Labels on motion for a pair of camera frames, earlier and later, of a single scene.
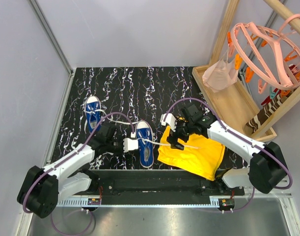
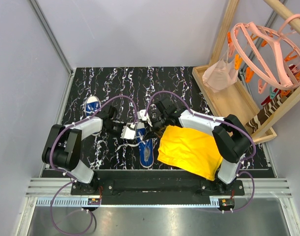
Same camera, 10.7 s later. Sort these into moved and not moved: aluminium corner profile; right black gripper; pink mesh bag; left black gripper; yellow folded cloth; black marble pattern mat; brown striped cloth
Moved: right black gripper; left black gripper
Not moved: aluminium corner profile; black marble pattern mat; brown striped cloth; pink mesh bag; yellow folded cloth
